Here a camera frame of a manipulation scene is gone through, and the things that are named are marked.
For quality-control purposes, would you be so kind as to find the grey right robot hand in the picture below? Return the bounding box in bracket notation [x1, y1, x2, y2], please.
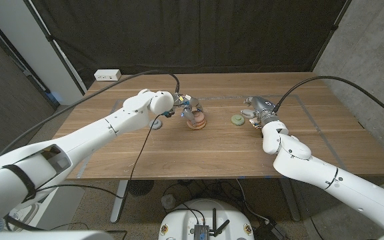
[240, 95, 280, 129]

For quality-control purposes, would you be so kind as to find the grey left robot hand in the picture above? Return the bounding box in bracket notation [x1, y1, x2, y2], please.
[163, 93, 205, 127]

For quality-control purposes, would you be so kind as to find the coral red toy ring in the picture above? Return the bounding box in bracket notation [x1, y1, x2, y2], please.
[187, 117, 207, 127]

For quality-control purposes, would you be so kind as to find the black curtain backdrop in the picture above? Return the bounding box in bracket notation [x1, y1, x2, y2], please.
[30, 0, 350, 90]

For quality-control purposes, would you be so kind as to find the white power strip box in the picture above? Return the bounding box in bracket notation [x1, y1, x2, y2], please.
[93, 69, 122, 81]

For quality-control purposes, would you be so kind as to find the round black floor fan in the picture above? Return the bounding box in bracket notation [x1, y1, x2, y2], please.
[127, 179, 155, 197]

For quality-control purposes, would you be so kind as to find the round grey floor object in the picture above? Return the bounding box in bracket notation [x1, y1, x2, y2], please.
[161, 193, 177, 210]

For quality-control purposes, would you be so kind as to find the grey table leg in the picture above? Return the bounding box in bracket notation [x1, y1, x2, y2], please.
[278, 178, 302, 223]

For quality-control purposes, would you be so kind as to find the black backdrop stand pole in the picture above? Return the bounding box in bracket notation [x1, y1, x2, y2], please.
[23, 0, 88, 96]
[310, 0, 353, 72]

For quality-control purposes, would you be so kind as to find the white robot torso base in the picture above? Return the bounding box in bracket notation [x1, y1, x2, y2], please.
[158, 199, 255, 240]

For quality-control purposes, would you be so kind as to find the white table leg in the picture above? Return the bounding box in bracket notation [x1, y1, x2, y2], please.
[110, 179, 129, 224]

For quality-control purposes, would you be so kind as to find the black power brick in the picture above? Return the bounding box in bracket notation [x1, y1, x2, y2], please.
[255, 219, 288, 240]

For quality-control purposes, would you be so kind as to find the grey radio module with antennas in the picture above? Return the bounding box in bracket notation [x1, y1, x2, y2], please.
[193, 208, 231, 240]

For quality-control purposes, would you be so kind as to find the white robot chest cover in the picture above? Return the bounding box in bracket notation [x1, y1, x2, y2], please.
[0, 230, 113, 240]

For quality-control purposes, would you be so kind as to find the large orange toy ring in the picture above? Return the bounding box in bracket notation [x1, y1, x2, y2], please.
[186, 121, 207, 131]

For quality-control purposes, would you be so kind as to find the thin black left wrist cable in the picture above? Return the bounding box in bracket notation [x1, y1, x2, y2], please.
[35, 115, 162, 201]

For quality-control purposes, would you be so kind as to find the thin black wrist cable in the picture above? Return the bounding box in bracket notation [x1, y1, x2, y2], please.
[303, 199, 326, 240]
[35, 115, 162, 201]

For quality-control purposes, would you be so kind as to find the black floor cable tangle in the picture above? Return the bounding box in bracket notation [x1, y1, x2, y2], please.
[161, 179, 246, 203]

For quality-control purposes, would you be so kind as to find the light grey floor cable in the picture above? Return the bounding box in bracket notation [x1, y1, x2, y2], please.
[236, 179, 270, 223]

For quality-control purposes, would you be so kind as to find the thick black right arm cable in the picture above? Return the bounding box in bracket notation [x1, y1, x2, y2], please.
[273, 75, 384, 123]

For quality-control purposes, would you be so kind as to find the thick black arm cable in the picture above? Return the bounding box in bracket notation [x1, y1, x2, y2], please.
[0, 69, 181, 159]
[273, 75, 384, 123]

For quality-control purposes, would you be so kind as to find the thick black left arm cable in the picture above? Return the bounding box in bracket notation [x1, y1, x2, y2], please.
[0, 69, 181, 159]

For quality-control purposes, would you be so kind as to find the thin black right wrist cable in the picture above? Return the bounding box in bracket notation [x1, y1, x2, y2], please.
[303, 199, 326, 240]

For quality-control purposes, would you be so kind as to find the black metal frame bar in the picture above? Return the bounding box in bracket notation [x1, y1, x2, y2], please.
[0, 13, 60, 109]

